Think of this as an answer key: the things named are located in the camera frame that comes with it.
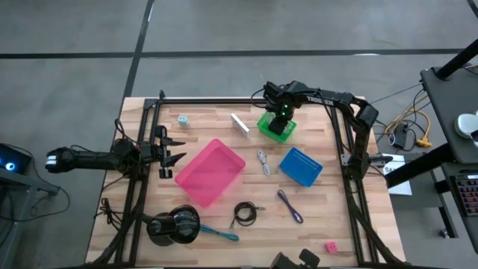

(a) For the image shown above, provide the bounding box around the computer case with blue light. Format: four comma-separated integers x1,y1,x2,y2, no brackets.
0,143,33,175

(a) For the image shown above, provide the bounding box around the black pole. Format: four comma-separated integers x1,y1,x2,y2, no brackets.
435,39,478,80

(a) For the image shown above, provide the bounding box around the grey metal stand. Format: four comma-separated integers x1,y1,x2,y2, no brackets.
0,170,63,269

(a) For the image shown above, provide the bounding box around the green plastic basket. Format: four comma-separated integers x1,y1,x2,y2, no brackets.
256,111,298,144

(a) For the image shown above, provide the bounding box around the backlit keyboard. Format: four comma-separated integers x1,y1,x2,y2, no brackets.
450,173,478,217

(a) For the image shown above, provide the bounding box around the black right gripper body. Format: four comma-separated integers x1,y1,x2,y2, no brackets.
267,105,297,137

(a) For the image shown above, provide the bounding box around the blue plastic basket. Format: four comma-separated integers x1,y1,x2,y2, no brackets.
279,146,324,188

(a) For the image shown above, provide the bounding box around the yellow power cable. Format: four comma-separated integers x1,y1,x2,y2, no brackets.
384,108,433,148

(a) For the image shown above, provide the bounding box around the black cable bundle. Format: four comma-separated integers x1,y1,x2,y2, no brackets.
95,197,126,227

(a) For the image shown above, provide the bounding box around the purple braided cable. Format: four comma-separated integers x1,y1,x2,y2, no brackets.
276,189,304,225

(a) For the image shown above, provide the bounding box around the black USB cable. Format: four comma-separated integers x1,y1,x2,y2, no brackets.
229,201,266,229

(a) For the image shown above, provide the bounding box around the white product box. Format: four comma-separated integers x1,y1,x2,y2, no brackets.
230,113,251,140

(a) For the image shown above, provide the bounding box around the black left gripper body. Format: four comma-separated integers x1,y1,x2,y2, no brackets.
140,125,174,180

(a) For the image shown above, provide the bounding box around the black aluminium table frame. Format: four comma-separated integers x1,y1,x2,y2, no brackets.
85,89,408,269

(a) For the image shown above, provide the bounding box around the black power strip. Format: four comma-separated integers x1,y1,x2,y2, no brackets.
394,123,410,149

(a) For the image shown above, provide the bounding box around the red translucent plastic bin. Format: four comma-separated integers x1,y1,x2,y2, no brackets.
174,138,246,209

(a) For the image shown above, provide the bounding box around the black side desk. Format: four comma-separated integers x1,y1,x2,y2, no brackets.
384,65,478,255

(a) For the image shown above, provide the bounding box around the teal braided cable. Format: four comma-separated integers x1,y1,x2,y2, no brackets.
199,223,240,242

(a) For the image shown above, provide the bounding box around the white cable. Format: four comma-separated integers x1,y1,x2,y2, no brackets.
256,149,271,177

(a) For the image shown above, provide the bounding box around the white round device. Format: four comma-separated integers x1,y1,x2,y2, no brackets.
454,111,478,140

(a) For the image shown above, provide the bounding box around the white paper sheet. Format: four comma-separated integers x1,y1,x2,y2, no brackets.
380,152,413,197

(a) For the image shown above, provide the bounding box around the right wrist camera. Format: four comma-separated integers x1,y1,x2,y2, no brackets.
263,81,288,109

